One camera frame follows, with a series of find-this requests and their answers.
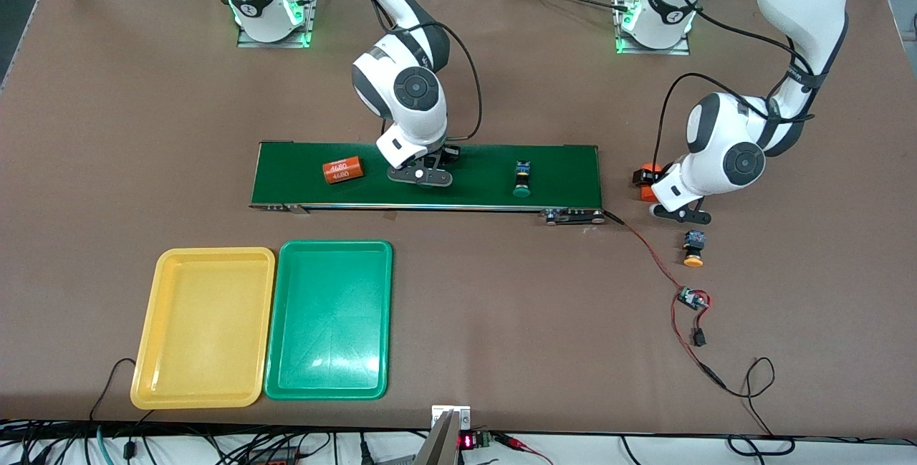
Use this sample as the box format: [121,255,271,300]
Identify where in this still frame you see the orange 4680 battery cylinder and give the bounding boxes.
[640,163,668,203]
[322,156,365,185]

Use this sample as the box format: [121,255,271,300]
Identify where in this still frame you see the yellow push button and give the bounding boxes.
[682,230,707,268]

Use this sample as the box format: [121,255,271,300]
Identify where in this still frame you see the green conveyor belt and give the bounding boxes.
[249,141,606,226]

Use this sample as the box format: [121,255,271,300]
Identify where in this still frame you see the small circuit board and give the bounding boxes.
[678,286,711,312]

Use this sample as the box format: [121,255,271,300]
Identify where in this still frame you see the green plastic tray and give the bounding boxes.
[264,239,394,401]

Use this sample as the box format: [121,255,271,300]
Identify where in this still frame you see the grey metal bar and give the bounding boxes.
[414,411,459,465]

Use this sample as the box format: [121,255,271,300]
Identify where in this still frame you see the red clip lead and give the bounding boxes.
[494,433,552,465]

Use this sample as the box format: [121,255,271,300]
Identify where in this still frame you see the yellow plastic tray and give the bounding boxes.
[130,247,277,410]

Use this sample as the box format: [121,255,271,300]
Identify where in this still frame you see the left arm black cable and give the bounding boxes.
[653,0,817,165]

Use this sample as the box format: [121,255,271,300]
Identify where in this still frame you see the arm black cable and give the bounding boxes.
[373,0,483,143]
[653,0,817,165]

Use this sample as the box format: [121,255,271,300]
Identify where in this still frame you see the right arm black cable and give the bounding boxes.
[373,0,483,143]

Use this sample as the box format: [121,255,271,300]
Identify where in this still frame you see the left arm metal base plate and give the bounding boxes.
[613,0,692,56]

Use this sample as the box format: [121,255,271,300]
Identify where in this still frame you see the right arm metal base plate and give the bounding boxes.
[236,0,321,49]

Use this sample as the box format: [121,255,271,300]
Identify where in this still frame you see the thin black looped cable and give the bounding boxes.
[720,358,776,437]

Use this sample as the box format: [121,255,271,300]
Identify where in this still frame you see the small metal bracket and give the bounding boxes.
[431,405,471,430]

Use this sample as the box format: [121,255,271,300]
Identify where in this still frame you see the black cable loop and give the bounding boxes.
[727,435,796,457]

